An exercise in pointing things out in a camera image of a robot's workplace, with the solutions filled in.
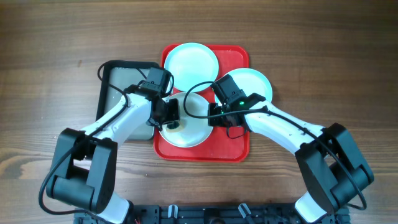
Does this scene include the green yellow sponge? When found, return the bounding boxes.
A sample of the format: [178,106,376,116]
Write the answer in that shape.
[166,121,182,132]

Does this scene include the white plate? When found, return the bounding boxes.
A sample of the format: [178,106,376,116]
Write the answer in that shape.
[160,92,213,147]

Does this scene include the light blue plate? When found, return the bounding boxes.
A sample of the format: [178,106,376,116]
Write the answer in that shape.
[225,68,273,110]

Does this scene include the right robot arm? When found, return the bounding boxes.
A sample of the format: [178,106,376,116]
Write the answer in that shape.
[208,100,374,223]

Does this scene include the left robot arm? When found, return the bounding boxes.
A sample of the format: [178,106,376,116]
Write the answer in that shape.
[39,93,180,223]

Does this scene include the red plastic tray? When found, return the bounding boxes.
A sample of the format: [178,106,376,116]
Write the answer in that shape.
[153,44,250,162]

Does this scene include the black water tray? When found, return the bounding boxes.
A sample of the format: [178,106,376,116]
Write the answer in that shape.
[96,60,160,141]

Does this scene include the mint plate back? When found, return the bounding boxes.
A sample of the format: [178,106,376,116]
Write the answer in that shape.
[164,42,220,92]

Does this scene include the black base frame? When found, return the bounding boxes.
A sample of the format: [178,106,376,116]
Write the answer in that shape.
[73,203,351,224]

